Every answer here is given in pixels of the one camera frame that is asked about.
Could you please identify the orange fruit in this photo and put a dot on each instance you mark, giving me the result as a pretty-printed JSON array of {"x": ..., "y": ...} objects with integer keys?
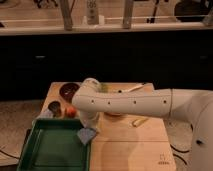
[{"x": 70, "y": 112}]

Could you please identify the yellow handled knife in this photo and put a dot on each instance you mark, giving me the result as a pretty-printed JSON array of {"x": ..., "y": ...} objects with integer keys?
[{"x": 136, "y": 123}]

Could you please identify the blue sponge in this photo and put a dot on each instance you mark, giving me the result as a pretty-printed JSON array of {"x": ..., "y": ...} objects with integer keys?
[{"x": 86, "y": 135}]

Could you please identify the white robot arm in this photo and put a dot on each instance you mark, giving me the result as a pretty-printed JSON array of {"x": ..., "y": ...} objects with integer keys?
[{"x": 187, "y": 105}]

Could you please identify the dark metal cup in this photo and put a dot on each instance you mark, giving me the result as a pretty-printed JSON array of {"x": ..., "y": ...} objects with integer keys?
[{"x": 55, "y": 108}]

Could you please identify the green plastic tray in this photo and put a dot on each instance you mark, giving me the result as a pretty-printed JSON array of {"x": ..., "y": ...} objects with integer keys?
[{"x": 53, "y": 145}]

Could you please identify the green cup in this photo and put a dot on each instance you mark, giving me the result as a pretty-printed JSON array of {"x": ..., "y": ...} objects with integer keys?
[{"x": 104, "y": 87}]

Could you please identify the dark brown bowl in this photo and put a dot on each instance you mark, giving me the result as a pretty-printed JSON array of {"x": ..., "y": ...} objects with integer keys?
[{"x": 68, "y": 90}]

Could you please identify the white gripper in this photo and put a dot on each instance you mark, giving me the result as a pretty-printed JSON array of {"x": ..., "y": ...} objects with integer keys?
[{"x": 89, "y": 120}]

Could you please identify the orange bowl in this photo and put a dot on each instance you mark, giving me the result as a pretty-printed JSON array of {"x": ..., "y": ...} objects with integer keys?
[{"x": 114, "y": 114}]

